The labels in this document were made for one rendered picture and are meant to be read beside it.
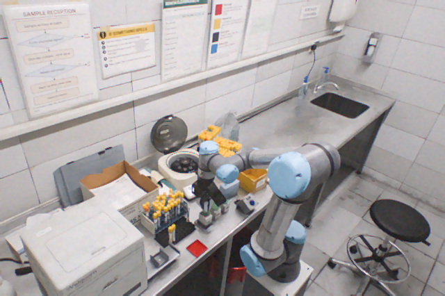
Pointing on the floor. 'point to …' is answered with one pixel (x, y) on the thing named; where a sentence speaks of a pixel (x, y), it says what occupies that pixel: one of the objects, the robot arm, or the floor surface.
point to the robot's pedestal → (252, 288)
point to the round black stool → (400, 217)
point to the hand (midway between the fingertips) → (207, 211)
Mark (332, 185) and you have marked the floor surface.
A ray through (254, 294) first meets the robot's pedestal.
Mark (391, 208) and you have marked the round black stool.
